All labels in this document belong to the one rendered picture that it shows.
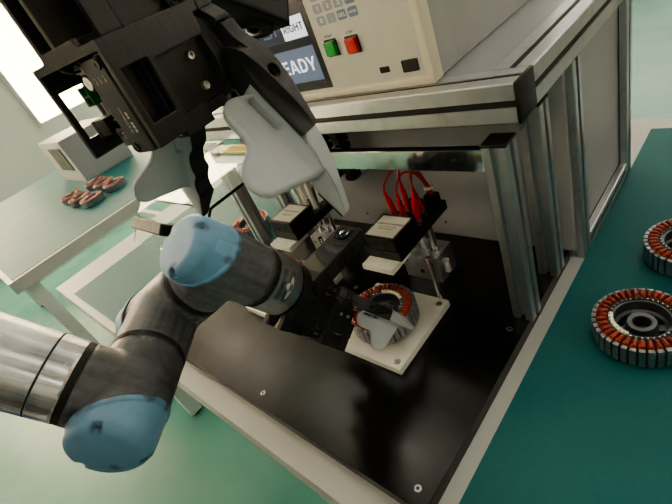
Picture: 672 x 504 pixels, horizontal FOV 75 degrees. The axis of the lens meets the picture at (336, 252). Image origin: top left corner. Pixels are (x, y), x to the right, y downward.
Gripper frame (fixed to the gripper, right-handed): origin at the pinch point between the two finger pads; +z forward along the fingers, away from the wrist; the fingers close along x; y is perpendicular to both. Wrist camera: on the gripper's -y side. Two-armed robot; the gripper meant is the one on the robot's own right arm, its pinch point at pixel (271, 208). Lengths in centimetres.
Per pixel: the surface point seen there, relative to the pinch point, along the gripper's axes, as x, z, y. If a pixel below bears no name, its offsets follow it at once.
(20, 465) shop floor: -203, 115, 33
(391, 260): -10.6, 27.2, -24.9
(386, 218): -12.8, 23.1, -30.4
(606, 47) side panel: 14, 13, -62
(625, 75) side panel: 16, 21, -68
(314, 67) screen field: -19.0, -1.0, -34.8
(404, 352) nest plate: -7.1, 37.0, -15.5
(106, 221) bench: -167, 41, -52
